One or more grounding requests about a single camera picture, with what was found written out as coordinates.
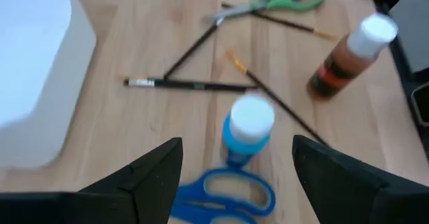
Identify black paintbrush gold ferrule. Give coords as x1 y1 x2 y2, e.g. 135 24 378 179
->
225 49 329 147
220 2 338 40

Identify thick black paintbrush silver ferrule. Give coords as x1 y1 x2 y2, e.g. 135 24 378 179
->
123 77 259 93

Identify green handled scissors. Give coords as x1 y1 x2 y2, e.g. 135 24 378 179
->
202 0 328 23

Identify blue paint bottle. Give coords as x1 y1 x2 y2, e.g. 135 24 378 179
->
221 95 275 168

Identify white plastic bin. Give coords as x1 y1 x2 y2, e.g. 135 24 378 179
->
0 0 98 170

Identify brown paint bottle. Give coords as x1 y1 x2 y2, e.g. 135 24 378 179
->
306 12 400 99

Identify thin black paintbrush silver ferrule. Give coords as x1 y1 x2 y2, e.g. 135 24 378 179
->
163 15 225 80

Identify blue handled scissors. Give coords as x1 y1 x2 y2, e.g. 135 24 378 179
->
169 166 278 224

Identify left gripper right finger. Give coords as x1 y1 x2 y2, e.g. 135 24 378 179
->
293 135 429 224

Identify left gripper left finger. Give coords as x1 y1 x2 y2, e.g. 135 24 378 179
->
0 136 184 224

